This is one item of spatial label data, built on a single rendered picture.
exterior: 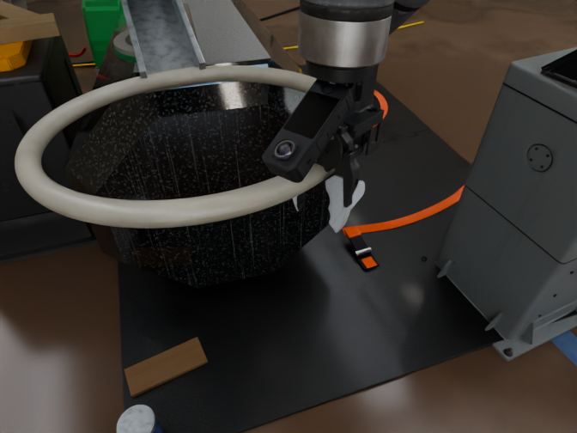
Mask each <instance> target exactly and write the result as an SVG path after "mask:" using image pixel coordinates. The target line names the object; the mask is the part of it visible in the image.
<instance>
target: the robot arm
mask: <svg viewBox="0 0 577 433"><path fill-rule="evenodd" d="M429 1H430V0H300V12H299V33H298V53H299V54H300V56H302V57H303V58H304V59H305V60H306V72H307V74H308V75H310V76H312V77H314V78H316V79H317V80H316V81H315V82H314V84H313V85H312V87H311V88H310V89H309V90H308V91H307V93H306V95H305V96H304V97H303V99H302V100H301V102H300V103H299V105H298V106H297V108H296V109H295V110H294V111H293V113H292V114H291V115H290V117H289V118H288V120H287V121H286V123H285V124H284V126H283V127H282V129H281V130H280V131H279V132H278V133H277V135H276V137H275V138H274V139H273V141H272V142H271V144H270V145H269V147H268V148H267V150H266V151H265V152H264V153H263V155H262V159H263V161H264V163H265V165H266V166H267V167H268V169H269V170H270V171H271V172H272V173H273V174H276V175H278V176H280V177H283V178H284V179H286V180H290V181H292V182H294V183H300V182H302V181H303V180H304V178H305V177H306V175H307V174H308V172H309V171H310V169H311V168H312V166H313V164H314V163H317V164H319V165H320V166H322V167H324V169H325V171H326V172H329V171H331V170H332V169H333V168H335V173H334V175H332V176H331V177H330V178H329V179H327V180H326V181H325V189H326V191H327V193H328V195H329V197H330V204H329V207H328V210H329V212H330V221H329V225H330V226H331V228H332V229H333V231H334V232H335V233H337V232H339V231H340V230H341V228H342V227H343V226H344V225H345V223H346V222H347V220H348V217H349V213H350V210H351V209H352V208H353V207H354V206H355V204H356V203H357V202H358V201H359V199H360V198H361V197H362V195H363V194H364V192H365V184H364V182H363V181H362V180H359V179H360V166H359V164H358V162H357V160H356V159H355V158H356V157H357V156H358V155H360V154H361V153H362V152H363V148H364V144H365V143H367V147H366V152H365V155H366V156H367V155H369V154H370V153H372V152H373V151H375V150H376V149H377V147H378V142H379V137H380V129H381V124H382V119H383V114H384V110H383V109H380V108H377V107H374V106H373V98H374V89H375V83H376V77H377V72H378V67H379V63H380V62H381V61H382V60H383V59H384V58H385V57H386V47H387V41H388V36H389V35H391V34H392V33H393V32H394V31H395V30H396V29H397V28H399V27H400V26H401V25H402V24H403V23H404V22H406V21H407V20H408V19H409V18H410V17H411V16H413V15H414V14H415V13H416V12H417V11H418V10H419V9H420V8H421V7H422V6H423V5H425V4H426V3H428V2H429ZM371 112H375V113H373V114H371ZM377 124H378V127H377V132H376V137H375V141H374V142H373V143H371V137H372V132H373V127H374V126H375V125H377ZM367 131H369V132H368V134H367V133H366V132H367ZM370 143H371V144H370Z"/></svg>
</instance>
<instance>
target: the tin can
mask: <svg viewBox="0 0 577 433"><path fill-rule="evenodd" d="M117 433H164V432H163V429H162V427H161V426H160V424H159V422H158V420H157V419H156V417H155V414H154V412H153V411H152V409H151V408H149V407H148V406H145V405H136V406H132V407H130V408H129V409H127V410H126V411H125V412H124V413H123V414H122V415H121V417H120V418H119V420H118V423H117Z"/></svg>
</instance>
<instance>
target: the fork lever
mask: <svg viewBox="0 0 577 433"><path fill-rule="evenodd" d="M121 3H122V7H123V11H124V14H125V19H126V23H127V27H128V30H129V34H130V37H131V43H132V46H133V50H134V53H135V57H136V61H137V66H138V69H139V73H140V76H141V78H148V76H147V75H148V74H152V73H156V72H162V71H166V70H177V69H184V68H192V67H199V69H200V70H204V69H206V66H205V61H204V59H203V55H202V53H201V51H200V48H199V45H198V43H197V40H196V37H195V35H194V33H193V31H192V28H191V24H190V22H189V20H188V17H187V15H186V12H185V9H184V6H183V4H182V2H181V0H121ZM205 83H206V82H201V83H193V84H186V85H179V86H174V87H169V88H160V89H157V90H152V91H149V92H145V93H150V92H155V91H161V90H166V89H171V88H182V87H187V86H193V85H198V84H205Z"/></svg>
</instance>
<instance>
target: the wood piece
mask: <svg viewBox="0 0 577 433"><path fill-rule="evenodd" d="M55 36H60V32H59V29H58V25H57V22H56V19H55V17H54V14H53V13H48V14H42V15H29V16H23V17H16V18H9V19H2V20H0V45H3V44H9V43H15V42H21V41H27V40H37V39H44V38H49V37H55Z"/></svg>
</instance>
